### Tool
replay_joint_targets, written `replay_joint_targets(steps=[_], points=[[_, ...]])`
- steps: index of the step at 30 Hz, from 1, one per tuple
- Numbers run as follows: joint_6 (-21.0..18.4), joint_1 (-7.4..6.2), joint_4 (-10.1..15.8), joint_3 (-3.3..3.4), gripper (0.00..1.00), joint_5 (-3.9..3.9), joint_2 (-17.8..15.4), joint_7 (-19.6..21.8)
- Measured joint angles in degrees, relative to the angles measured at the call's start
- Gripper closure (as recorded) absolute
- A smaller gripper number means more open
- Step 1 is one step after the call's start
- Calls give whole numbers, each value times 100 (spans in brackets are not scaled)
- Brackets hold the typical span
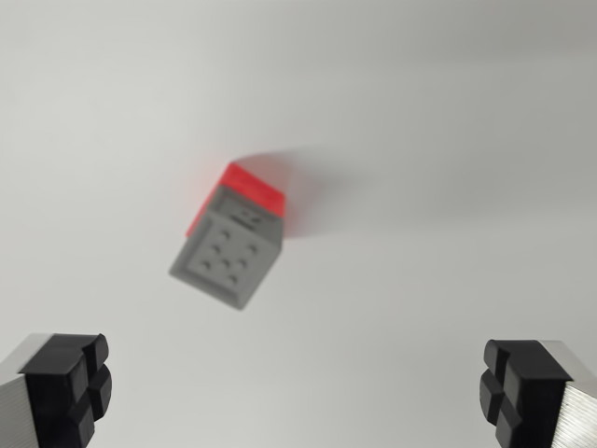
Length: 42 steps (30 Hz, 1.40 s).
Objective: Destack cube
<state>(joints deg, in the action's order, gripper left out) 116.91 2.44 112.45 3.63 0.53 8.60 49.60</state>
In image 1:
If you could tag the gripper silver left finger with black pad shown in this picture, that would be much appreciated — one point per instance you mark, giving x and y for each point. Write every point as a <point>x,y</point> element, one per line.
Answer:
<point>56,387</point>

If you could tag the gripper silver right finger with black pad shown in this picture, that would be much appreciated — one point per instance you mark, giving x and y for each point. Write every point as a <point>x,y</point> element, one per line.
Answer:
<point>531,392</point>

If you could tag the grey studded cube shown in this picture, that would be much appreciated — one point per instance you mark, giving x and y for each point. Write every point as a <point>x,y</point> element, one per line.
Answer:
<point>227,254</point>

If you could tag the red studded cube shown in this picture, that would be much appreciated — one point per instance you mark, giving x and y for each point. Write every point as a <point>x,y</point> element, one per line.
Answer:
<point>252,186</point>

